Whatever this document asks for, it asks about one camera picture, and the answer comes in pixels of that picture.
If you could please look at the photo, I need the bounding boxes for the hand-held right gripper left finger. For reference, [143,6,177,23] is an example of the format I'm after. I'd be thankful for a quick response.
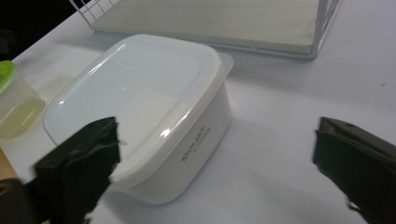
[31,116,122,224]

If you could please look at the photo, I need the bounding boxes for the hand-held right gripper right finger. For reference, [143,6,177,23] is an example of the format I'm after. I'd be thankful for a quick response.
[312,117,396,224]

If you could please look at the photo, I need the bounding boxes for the yellow-green plastic bowl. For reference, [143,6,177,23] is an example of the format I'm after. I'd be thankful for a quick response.
[0,60,45,140]

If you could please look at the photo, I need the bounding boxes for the white lidded food container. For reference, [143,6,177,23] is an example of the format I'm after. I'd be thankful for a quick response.
[43,34,234,205]

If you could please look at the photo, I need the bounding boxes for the white wire shelf rack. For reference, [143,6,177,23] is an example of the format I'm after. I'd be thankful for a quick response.
[68,0,344,60]

